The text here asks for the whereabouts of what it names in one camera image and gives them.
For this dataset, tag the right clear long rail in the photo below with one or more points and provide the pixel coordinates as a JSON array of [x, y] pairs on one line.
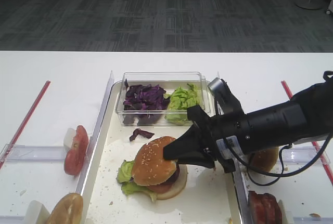
[[242, 192]]

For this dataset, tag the clear crossbar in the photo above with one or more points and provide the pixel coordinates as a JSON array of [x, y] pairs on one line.
[[313, 220], [302, 155], [22, 153], [11, 219]]

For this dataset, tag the white floor stand base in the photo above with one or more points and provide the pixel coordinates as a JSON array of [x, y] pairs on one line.
[[308, 4]]

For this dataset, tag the left red rod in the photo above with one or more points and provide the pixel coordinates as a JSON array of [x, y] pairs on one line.
[[24, 122]]

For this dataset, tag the bacon meat slices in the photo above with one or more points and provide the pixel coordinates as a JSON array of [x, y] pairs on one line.
[[264, 208]]

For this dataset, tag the white metal tray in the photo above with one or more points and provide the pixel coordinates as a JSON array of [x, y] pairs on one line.
[[112, 130]]

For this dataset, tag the left front clear crossbar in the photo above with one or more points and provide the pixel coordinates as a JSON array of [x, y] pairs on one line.
[[11, 219]]

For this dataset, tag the left rear clear crossbar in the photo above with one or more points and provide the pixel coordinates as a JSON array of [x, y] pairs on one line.
[[22, 153]]

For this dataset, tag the purple cabbage pile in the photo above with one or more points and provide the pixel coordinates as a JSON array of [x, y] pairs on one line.
[[144, 98]]

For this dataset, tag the sesame bun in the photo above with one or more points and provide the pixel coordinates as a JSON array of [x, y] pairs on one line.
[[264, 160], [150, 168]]

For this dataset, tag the white block front right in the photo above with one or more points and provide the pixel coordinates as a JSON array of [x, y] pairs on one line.
[[287, 216]]

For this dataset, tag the right front clear crossbar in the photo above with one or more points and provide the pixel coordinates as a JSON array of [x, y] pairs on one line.
[[313, 220]]

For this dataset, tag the sesame top bun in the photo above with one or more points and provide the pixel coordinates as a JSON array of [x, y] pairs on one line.
[[150, 168]]

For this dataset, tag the red rod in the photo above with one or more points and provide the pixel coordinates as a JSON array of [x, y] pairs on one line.
[[314, 143], [24, 122]]

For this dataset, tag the right rear clear crossbar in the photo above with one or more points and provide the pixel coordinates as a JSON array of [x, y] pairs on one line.
[[302, 155]]

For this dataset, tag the upright tomato slice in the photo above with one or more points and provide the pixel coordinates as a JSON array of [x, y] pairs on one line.
[[76, 155]]

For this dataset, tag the loose purple cabbage piece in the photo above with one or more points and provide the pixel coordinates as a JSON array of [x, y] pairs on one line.
[[140, 132]]

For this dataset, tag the green lettuce in container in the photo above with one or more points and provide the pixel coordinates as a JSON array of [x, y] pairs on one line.
[[181, 99]]

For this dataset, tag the white parchment sheet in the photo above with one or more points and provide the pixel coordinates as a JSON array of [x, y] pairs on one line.
[[204, 200]]

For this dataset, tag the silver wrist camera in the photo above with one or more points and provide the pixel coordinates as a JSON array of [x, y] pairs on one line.
[[218, 87]]

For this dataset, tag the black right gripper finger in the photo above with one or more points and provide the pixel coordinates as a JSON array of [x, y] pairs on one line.
[[206, 161], [188, 147]]

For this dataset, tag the clear plastic container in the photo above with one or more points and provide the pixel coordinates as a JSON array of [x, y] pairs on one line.
[[169, 81]]

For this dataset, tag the green lettuce leaf on bun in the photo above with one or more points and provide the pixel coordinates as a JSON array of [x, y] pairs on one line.
[[128, 186]]

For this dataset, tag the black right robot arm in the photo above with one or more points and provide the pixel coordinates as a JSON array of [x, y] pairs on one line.
[[226, 137]]

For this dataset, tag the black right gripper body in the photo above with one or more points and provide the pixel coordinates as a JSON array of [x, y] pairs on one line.
[[212, 129]]

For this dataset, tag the right red rod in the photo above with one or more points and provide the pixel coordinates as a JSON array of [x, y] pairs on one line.
[[314, 143]]

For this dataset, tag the bun half front left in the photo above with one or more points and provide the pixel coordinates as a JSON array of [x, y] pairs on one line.
[[67, 210]]

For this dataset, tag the white block front left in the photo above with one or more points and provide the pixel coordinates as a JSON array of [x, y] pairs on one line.
[[36, 213]]

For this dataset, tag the bottom burger bun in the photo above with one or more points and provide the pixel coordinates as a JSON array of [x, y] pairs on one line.
[[178, 186]]

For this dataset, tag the tomato slice on bun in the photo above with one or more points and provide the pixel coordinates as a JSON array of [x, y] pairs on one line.
[[161, 188]]

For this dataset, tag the white block behind tomato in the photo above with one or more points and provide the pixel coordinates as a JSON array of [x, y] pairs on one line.
[[68, 139]]

